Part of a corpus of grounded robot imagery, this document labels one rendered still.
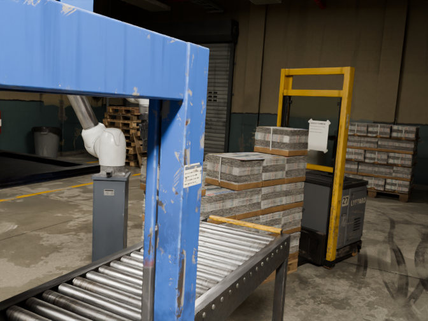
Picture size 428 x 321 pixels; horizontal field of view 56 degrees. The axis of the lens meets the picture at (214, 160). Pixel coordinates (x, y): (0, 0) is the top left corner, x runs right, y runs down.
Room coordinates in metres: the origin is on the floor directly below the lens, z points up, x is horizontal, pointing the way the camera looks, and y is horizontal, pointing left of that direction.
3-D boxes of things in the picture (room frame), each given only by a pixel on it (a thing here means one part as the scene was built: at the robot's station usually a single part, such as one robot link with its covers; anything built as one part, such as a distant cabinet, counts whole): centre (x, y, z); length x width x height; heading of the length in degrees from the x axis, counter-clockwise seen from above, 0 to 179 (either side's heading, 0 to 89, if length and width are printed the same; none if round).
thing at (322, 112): (3.89, -0.91, 1.28); 0.57 x 0.01 x 0.65; 43
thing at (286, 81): (4.11, -0.67, 0.97); 0.09 x 0.09 x 1.75; 43
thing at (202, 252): (1.76, 0.04, 0.77); 0.47 x 0.05 x 0.05; 63
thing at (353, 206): (4.13, -1.17, 0.40); 0.69 x 0.55 x 0.80; 43
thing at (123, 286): (1.36, 0.25, 0.77); 0.47 x 0.05 x 0.05; 63
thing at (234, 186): (3.17, -0.15, 0.86); 0.38 x 0.29 x 0.04; 45
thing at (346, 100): (3.64, -1.13, 0.97); 0.09 x 0.09 x 1.75; 43
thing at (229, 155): (3.16, -0.17, 1.06); 0.37 x 0.29 x 0.01; 45
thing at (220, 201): (3.08, -0.06, 0.42); 1.17 x 0.39 x 0.83; 133
